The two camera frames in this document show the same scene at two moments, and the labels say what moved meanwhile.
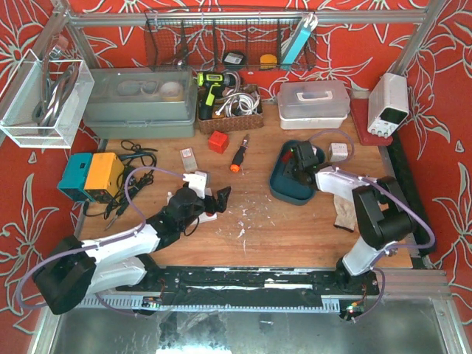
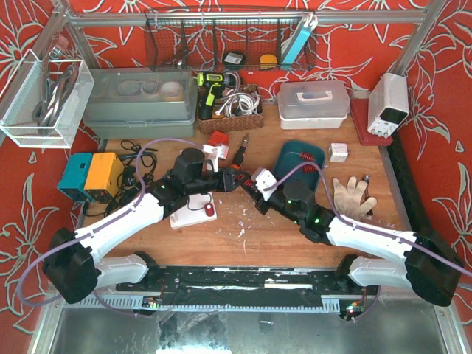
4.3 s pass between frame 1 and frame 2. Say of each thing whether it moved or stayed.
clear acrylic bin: stayed
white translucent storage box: stayed
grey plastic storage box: stayed
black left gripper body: moved
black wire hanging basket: stayed
